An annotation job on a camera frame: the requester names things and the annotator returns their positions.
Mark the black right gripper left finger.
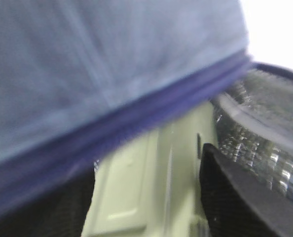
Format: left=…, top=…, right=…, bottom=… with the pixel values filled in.
left=0, top=163, right=95, bottom=237

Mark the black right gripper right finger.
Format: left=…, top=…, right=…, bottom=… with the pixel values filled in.
left=199, top=143, right=293, bottom=237

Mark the green lidded glass container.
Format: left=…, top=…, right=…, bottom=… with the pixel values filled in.
left=82, top=102, right=217, bottom=237

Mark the navy blue lunch bag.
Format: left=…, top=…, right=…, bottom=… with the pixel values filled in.
left=0, top=0, right=252, bottom=222

